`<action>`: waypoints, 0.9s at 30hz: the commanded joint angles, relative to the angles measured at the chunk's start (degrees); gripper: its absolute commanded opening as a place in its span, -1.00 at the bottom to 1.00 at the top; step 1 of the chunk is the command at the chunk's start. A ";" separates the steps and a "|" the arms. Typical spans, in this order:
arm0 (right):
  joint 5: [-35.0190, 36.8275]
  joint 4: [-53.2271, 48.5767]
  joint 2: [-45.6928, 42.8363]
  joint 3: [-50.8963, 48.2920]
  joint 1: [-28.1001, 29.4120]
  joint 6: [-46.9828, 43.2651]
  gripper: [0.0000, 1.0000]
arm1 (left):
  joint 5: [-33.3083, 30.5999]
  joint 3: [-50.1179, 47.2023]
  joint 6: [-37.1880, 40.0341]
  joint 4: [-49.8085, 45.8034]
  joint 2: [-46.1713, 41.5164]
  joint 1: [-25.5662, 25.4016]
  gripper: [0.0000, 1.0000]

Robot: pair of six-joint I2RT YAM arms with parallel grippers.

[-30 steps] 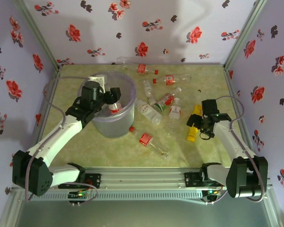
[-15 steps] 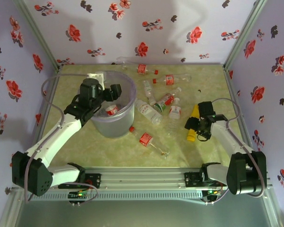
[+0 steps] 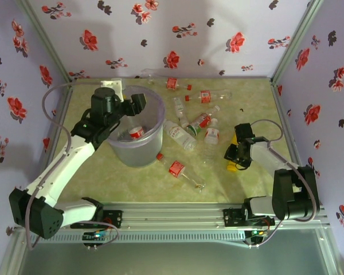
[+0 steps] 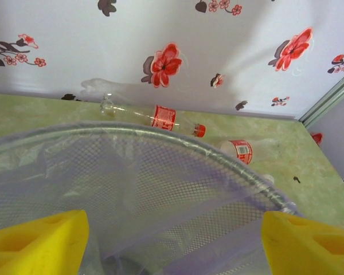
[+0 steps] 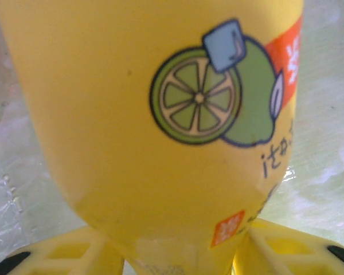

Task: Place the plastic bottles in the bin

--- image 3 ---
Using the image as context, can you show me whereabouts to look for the red white label bottle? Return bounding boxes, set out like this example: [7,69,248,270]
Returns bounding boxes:
[203,117,221,166]

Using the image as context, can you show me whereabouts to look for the green red label bottle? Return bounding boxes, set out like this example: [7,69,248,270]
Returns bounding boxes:
[186,105,221,137]

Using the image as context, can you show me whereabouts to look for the clear bottle white label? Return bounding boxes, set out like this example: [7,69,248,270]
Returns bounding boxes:
[171,96,190,129]

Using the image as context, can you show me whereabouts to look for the large clear bottle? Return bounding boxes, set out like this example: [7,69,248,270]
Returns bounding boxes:
[163,120,198,152]

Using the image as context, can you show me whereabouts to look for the red label red cap bottle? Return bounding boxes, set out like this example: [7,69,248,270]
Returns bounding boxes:
[184,89,233,104]
[156,153,206,193]
[142,68,193,92]

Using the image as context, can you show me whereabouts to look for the translucent mesh waste bin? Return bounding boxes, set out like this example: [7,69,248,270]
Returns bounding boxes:
[107,85,166,169]

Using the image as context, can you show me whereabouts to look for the red label plastic bottle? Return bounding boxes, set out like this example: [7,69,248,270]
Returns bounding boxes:
[122,124,147,143]

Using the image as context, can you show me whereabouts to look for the small controller circuit board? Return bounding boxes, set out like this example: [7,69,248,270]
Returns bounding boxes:
[83,229,110,244]
[246,229,269,244]

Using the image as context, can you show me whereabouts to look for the perforated metal strip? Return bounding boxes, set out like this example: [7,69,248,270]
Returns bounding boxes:
[50,228,247,244]

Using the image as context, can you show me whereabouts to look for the aluminium side rail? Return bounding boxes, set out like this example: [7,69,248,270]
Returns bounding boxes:
[47,81,77,144]
[271,80,329,227]

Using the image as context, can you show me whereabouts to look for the left grey arm cable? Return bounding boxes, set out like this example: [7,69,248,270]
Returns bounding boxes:
[25,81,104,252]

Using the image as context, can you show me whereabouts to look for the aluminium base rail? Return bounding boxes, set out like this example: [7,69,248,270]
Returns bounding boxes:
[101,202,249,230]

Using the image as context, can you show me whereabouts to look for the aluminium frame post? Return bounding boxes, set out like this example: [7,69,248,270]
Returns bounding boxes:
[18,0,74,84]
[271,0,325,84]

